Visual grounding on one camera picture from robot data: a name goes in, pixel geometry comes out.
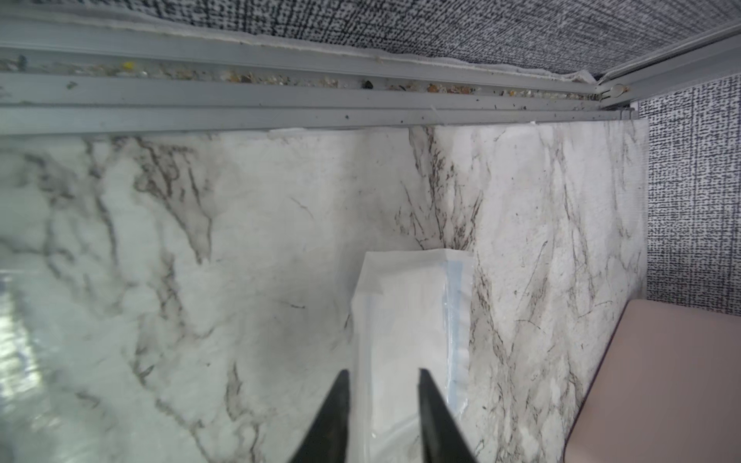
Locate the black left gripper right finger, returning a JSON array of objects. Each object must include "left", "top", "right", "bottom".
[{"left": 418, "top": 368, "right": 476, "bottom": 463}]

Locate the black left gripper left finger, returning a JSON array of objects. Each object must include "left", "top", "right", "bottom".
[{"left": 289, "top": 370, "right": 351, "bottom": 463}]

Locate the white gauze packet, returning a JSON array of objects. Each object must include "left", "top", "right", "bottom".
[{"left": 349, "top": 249, "right": 475, "bottom": 462}]

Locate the pink first aid box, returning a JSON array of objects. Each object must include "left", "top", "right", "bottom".
[{"left": 563, "top": 300, "right": 740, "bottom": 462}]

